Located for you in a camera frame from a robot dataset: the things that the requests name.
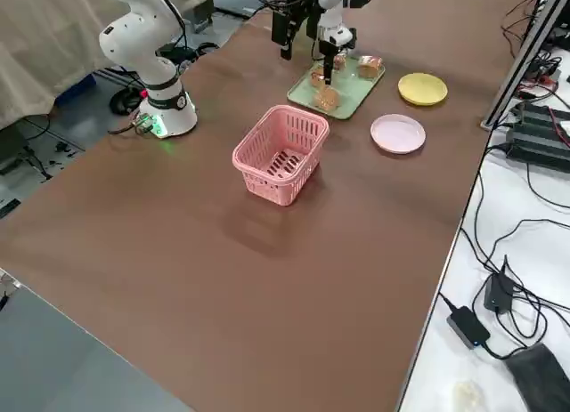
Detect pale round snack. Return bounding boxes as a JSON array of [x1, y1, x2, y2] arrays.
[[451, 378, 485, 411]]

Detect small pink slotted basket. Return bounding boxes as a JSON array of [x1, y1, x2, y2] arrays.
[[231, 103, 331, 207]]

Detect beige curtain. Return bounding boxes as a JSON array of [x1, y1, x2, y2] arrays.
[[0, 0, 134, 131]]

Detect blue crate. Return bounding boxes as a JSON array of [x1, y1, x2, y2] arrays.
[[53, 70, 98, 107]]

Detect black plug adapter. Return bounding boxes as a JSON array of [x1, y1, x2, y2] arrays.
[[483, 254, 517, 316]]

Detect green rectangular tray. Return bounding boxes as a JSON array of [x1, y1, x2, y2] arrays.
[[287, 54, 387, 122]]

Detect white desk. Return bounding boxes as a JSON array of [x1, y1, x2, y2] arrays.
[[397, 42, 570, 412]]

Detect yellow round plate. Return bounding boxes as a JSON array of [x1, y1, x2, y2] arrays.
[[397, 72, 449, 108]]

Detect black power brick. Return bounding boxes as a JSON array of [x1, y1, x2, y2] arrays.
[[445, 303, 493, 351]]

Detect white round plate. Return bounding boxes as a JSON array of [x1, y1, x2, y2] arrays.
[[370, 113, 428, 156]]

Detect black fabric pouch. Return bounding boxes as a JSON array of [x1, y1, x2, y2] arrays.
[[503, 342, 570, 412]]

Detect black power supply unit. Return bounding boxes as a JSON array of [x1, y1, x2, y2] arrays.
[[509, 100, 570, 140], [504, 129, 570, 174]]

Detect aluminium frame post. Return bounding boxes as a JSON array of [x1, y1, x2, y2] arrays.
[[479, 0, 570, 132]]

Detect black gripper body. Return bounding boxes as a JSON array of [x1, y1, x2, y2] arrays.
[[281, 0, 318, 18], [318, 38, 339, 66]]

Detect black desk cable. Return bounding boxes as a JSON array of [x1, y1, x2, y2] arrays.
[[460, 144, 570, 359]]

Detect brown base connector cable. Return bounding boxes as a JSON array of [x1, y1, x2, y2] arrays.
[[108, 113, 151, 140]]

